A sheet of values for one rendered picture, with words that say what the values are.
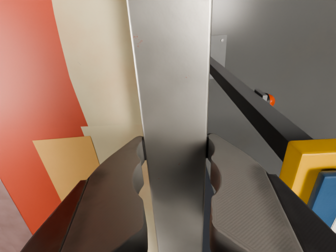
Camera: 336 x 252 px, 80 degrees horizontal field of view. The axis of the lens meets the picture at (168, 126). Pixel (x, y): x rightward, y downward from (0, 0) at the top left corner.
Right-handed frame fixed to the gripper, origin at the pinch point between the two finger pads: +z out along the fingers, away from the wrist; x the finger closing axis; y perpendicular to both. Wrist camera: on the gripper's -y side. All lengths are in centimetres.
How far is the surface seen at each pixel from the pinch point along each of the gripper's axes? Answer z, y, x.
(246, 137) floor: 101, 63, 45
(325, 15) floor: 102, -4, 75
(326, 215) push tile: 3.8, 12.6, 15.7
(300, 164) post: 5.6, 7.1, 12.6
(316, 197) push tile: 3.9, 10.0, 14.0
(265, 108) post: 27.1, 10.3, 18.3
